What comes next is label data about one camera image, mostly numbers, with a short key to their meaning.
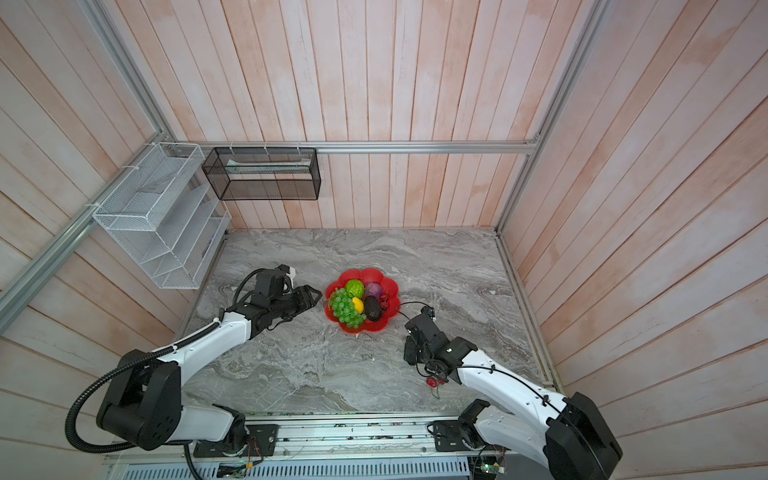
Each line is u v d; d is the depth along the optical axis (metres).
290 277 0.72
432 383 0.82
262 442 0.73
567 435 0.40
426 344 0.63
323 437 0.75
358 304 0.94
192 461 0.69
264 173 1.05
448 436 0.74
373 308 0.93
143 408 0.42
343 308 0.90
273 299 0.69
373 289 0.98
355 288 0.95
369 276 1.02
